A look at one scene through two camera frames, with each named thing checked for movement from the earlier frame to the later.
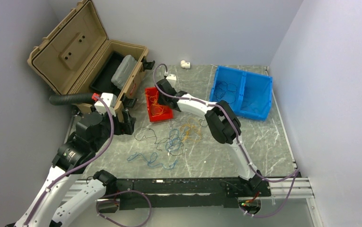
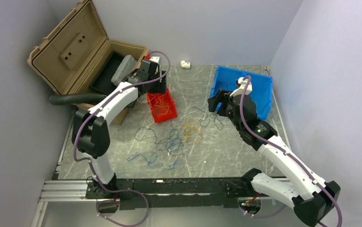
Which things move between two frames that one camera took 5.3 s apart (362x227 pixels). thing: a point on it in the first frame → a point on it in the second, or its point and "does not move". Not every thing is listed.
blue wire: (128, 160) → (166, 142)
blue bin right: (255, 95) does not move
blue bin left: (228, 85) does not move
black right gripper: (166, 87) → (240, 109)
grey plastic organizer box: (123, 70) does not move
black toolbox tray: (103, 83) does not move
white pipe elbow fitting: (185, 65) does not move
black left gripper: (127, 126) → (161, 87)
